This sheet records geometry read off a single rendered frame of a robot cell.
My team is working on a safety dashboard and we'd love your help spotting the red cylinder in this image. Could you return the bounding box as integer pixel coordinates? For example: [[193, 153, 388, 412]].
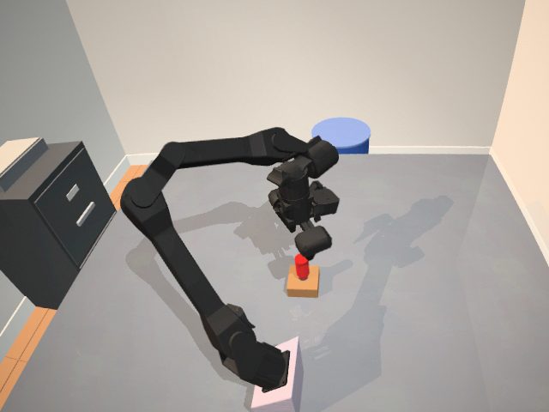
[[295, 254, 310, 278]]

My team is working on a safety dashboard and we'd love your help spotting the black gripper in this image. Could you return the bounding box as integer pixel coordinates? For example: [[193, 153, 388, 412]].
[[268, 188, 332, 261]]

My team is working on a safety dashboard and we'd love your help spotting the orange square block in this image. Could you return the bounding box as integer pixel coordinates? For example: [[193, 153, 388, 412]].
[[287, 264, 319, 298]]

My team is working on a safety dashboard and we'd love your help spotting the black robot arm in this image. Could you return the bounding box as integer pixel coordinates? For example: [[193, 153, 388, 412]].
[[120, 127, 340, 393]]

